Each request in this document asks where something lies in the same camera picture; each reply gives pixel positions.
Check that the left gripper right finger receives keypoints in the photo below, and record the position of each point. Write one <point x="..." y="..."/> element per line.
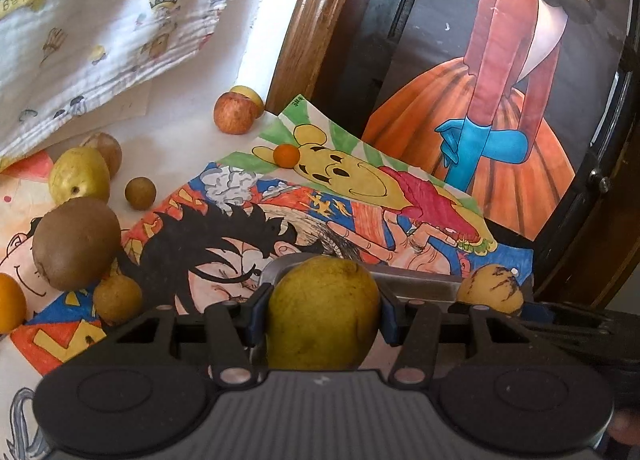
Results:
<point x="414" y="328"/>

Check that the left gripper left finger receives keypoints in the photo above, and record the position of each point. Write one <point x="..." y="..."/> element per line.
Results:
<point x="236" y="340"/>

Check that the green-yellow pear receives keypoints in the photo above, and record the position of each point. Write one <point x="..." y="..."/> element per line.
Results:
<point x="322" y="316"/>

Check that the striped pepino melon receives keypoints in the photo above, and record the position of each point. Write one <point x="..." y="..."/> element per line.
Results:
<point x="494" y="286"/>

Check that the small brown longan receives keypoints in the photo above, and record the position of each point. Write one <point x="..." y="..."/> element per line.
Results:
<point x="140" y="193"/>
<point x="117" y="300"/>

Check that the small orange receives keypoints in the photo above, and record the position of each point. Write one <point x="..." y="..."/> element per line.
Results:
<point x="286" y="156"/>

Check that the brown kiwi with sticker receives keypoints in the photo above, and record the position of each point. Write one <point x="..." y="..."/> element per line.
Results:
<point x="76" y="243"/>

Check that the yellow-green guava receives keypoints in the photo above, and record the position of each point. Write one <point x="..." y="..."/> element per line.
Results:
<point x="79" y="172"/>

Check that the small orange kumquat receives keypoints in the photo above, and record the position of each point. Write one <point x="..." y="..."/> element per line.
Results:
<point x="13" y="306"/>

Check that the brown striped round fruit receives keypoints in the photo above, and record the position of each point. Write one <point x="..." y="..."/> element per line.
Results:
<point x="109" y="148"/>

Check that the person's right hand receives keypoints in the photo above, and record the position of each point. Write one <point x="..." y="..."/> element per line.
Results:
<point x="625" y="427"/>

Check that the grey metal baking tray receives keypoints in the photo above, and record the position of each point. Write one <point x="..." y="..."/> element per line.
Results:
<point x="405" y="284"/>

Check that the black appliance door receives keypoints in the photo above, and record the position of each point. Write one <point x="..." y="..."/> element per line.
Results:
<point x="587" y="248"/>

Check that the two boys drawing paper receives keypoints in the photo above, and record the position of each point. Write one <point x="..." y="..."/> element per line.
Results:
<point x="22" y="206"/>

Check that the winnie bear drawing paper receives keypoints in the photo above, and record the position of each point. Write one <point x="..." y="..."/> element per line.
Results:
<point x="333" y="160"/>

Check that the red apple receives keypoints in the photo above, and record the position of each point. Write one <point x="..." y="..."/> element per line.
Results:
<point x="234" y="114"/>

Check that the yellow fruit behind apple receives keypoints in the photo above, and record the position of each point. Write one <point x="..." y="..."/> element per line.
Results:
<point x="251" y="94"/>

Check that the grey hair character drawing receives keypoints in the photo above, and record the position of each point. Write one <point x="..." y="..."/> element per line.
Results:
<point x="24" y="439"/>

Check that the girl in orange dress poster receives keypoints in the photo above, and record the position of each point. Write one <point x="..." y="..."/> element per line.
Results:
<point x="500" y="98"/>

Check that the white cartoon print cloth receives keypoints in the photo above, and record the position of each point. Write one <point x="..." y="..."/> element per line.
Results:
<point x="61" y="59"/>

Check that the brown wooden frame post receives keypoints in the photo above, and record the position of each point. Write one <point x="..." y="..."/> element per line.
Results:
<point x="303" y="51"/>

